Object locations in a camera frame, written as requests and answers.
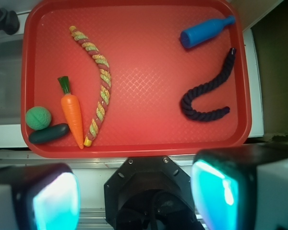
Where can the blue plastic bottle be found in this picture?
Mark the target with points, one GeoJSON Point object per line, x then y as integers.
{"type": "Point", "coordinates": [202, 32]}

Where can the green textured ball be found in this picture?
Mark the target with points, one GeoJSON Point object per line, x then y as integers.
{"type": "Point", "coordinates": [38, 118]}

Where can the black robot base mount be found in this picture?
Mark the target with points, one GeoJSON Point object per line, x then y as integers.
{"type": "Point", "coordinates": [150, 193]}

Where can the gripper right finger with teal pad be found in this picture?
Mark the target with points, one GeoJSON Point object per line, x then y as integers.
{"type": "Point", "coordinates": [242, 188]}

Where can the orange toy carrot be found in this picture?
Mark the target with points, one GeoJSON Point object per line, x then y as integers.
{"type": "Point", "coordinates": [72, 111]}

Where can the dark green toy cucumber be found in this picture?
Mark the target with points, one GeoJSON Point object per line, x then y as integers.
{"type": "Point", "coordinates": [49, 134]}

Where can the black clamp knob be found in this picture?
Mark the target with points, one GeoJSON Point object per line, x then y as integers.
{"type": "Point", "coordinates": [9, 22]}

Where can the red plastic tray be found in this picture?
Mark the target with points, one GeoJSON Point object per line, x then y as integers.
{"type": "Point", "coordinates": [164, 100]}

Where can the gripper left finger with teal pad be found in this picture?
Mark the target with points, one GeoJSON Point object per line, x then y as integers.
{"type": "Point", "coordinates": [39, 197]}

